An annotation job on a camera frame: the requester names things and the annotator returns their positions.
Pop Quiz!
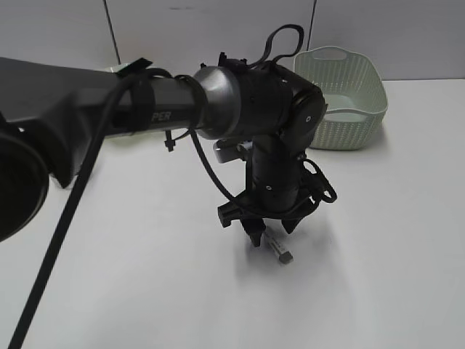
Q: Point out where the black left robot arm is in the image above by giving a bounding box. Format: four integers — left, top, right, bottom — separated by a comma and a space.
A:
1, 56, 336, 244

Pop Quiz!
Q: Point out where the grey white eraser lower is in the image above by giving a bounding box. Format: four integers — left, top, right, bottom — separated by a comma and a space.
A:
264, 233, 294, 265

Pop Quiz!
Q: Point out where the pale green wavy glass plate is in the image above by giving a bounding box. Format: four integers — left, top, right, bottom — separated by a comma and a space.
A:
102, 63, 129, 73

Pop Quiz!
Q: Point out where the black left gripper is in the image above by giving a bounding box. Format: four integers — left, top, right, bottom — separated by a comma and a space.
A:
218, 136, 336, 247

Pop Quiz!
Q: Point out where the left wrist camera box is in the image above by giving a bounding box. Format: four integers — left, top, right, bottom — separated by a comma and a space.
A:
213, 140, 252, 164

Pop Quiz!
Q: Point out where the pale green woven plastic basket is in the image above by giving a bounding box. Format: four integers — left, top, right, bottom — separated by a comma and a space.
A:
294, 46, 388, 151

